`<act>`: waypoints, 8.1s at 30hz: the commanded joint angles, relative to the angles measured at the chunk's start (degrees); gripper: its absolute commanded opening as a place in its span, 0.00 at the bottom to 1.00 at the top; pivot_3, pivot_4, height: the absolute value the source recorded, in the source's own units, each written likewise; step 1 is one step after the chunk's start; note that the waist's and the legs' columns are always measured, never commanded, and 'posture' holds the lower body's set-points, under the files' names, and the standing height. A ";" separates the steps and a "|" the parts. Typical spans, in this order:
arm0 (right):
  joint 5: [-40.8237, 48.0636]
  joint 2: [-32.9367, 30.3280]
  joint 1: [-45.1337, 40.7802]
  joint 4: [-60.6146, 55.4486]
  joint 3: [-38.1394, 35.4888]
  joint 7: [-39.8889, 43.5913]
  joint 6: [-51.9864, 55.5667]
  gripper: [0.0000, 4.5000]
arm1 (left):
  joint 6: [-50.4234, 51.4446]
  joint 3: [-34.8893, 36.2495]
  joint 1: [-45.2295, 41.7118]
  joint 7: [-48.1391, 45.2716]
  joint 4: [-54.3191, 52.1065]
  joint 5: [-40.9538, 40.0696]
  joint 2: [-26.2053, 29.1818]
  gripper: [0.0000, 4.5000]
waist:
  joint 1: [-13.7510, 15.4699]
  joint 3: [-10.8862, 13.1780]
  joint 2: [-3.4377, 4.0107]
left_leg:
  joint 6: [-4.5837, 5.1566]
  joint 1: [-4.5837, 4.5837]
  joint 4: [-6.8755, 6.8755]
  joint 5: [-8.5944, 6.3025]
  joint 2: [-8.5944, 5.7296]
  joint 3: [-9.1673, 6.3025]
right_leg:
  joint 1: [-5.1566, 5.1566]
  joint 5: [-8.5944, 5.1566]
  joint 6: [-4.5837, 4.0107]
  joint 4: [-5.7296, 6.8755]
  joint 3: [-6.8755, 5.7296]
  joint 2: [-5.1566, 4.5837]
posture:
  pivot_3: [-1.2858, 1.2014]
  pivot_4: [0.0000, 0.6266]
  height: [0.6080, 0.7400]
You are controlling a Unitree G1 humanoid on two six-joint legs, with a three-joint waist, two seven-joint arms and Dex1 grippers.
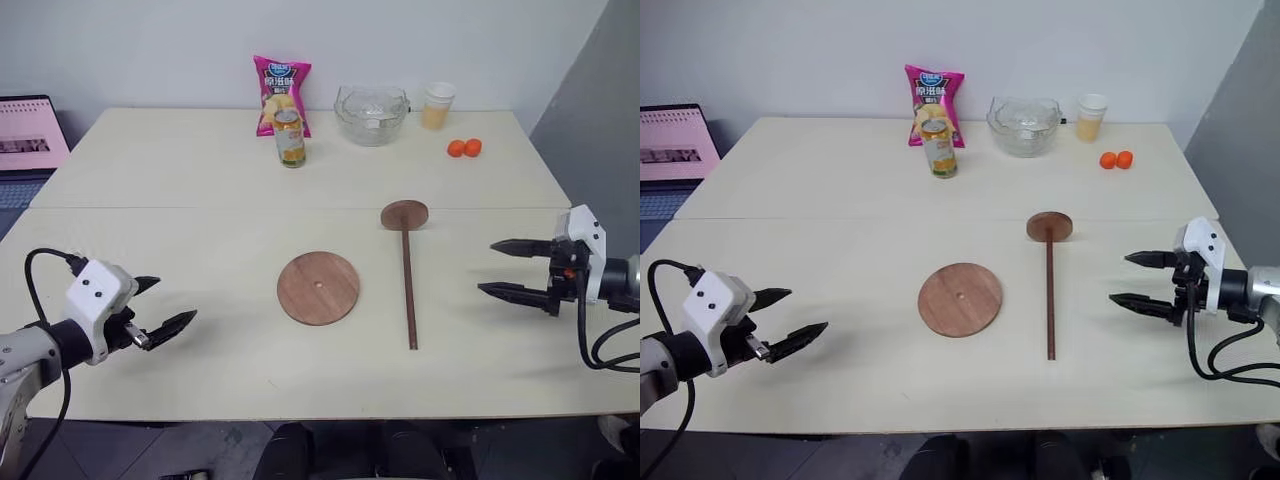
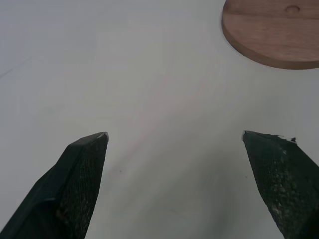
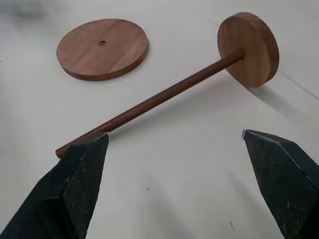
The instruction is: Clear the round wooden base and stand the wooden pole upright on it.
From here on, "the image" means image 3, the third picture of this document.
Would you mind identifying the wooden rod with disc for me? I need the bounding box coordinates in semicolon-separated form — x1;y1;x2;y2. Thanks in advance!
55;11;280;159

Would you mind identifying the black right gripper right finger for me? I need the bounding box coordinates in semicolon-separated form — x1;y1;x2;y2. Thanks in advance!
241;128;319;239

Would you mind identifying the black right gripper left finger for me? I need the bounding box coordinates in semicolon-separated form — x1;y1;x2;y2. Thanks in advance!
0;132;110;239

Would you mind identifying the round wooden base with hole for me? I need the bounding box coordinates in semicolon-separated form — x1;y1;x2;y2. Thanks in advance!
56;17;150;82

